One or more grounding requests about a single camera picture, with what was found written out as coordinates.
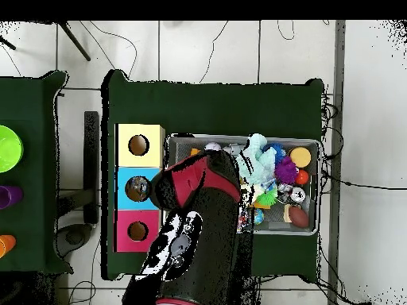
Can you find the small clear water bottle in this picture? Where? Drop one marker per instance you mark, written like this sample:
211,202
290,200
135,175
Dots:
138,188

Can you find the brown toy football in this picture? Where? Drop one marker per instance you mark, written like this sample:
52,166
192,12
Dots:
298,217

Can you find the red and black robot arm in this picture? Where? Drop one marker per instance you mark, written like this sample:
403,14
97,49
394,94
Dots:
216,238

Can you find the wooden box with three holes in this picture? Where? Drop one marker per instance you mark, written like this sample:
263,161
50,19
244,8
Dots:
140,155

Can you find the silver mesh bin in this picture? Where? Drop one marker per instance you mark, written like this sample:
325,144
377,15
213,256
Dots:
305,230

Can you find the white toy baseball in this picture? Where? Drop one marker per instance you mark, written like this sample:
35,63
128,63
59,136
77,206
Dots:
212,146

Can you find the mint waffle cloth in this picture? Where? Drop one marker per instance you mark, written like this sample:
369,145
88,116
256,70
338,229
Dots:
254,165

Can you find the purple spiky rubber toy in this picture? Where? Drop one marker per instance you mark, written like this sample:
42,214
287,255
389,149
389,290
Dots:
286,170

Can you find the black tripod leg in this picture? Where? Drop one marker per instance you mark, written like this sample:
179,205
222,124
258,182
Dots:
74,41

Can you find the dark green side tablecloth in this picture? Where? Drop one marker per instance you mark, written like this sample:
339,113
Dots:
28,105

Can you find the bright green bowl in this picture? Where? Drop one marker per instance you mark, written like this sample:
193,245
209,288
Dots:
9,149

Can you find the purple plastic cup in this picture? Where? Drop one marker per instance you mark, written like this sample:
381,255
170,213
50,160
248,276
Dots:
9,197

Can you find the orange plastic cup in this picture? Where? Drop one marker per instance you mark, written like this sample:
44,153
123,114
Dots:
6,246

